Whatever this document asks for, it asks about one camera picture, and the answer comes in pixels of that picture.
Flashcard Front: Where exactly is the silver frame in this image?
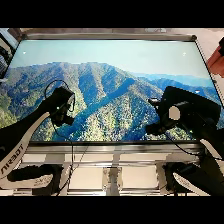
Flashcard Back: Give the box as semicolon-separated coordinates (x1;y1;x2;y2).
0;29;224;197

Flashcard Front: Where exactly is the black cable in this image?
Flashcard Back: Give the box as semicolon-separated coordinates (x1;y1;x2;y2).
43;79;77;197
165;132;205;158

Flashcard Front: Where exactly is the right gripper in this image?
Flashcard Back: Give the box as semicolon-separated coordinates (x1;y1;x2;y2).
145;97;175;136

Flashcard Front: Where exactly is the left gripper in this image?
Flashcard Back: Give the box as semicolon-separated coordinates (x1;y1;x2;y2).
50;105;76;128

